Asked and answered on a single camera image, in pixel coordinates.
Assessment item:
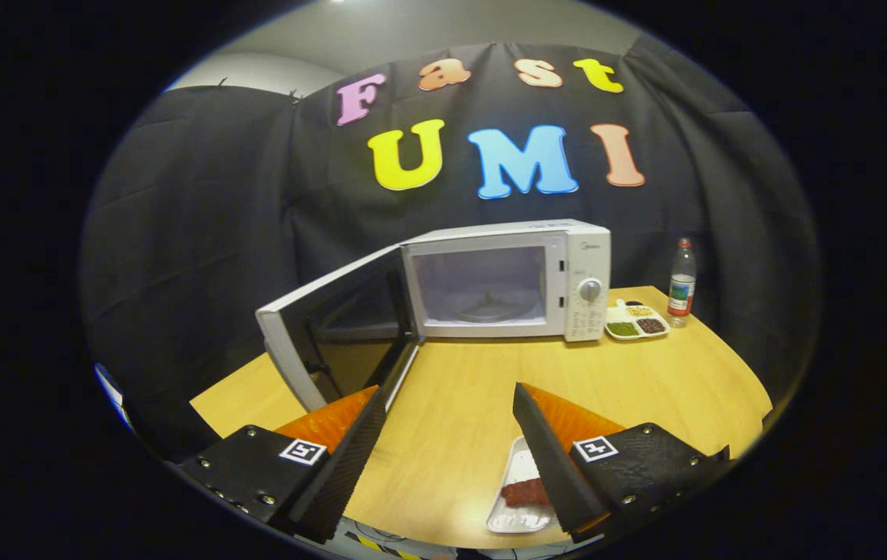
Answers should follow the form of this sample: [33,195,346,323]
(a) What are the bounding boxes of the white toaster oven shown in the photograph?
[256,219,612,413]

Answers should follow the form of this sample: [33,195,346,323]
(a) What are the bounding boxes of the dark red meat slice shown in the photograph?
[501,478,551,508]

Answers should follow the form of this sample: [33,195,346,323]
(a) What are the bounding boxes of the glass turntable plate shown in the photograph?
[455,299,526,324]

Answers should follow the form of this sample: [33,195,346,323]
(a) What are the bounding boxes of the clear plastic water bottle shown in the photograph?
[667,237,697,328]

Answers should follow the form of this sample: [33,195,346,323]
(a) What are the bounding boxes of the black backdrop cloth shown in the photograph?
[78,35,823,460]

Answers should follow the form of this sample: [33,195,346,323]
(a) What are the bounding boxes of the white rectangular tray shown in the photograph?
[486,436,557,534]

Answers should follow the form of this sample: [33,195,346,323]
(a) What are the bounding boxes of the white divided bean dish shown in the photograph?
[605,299,671,341]

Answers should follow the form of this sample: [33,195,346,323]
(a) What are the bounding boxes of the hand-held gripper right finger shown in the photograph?
[512,381,730,544]

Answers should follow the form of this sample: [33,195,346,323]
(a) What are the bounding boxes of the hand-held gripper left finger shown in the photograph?
[179,385,388,545]

